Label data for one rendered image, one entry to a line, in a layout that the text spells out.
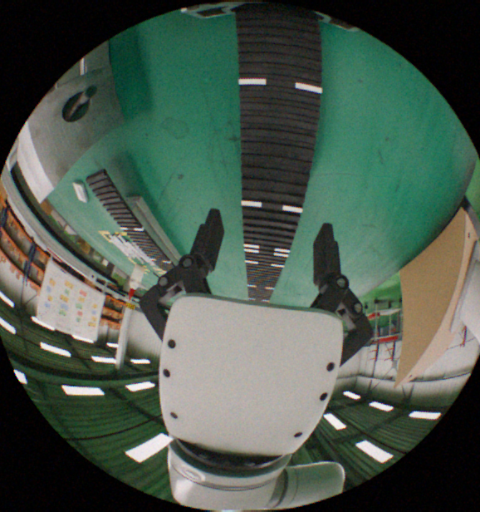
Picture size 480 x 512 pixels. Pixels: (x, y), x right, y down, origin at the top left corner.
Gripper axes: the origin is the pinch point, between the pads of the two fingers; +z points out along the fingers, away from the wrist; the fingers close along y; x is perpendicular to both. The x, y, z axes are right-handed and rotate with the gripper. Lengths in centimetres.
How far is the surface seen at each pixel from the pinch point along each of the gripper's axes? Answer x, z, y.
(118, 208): -0.1, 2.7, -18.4
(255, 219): -1.2, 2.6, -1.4
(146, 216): -4.4, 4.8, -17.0
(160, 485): -166, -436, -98
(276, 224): -1.5, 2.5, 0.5
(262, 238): -4.1, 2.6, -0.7
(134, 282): -29.9, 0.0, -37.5
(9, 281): -6, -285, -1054
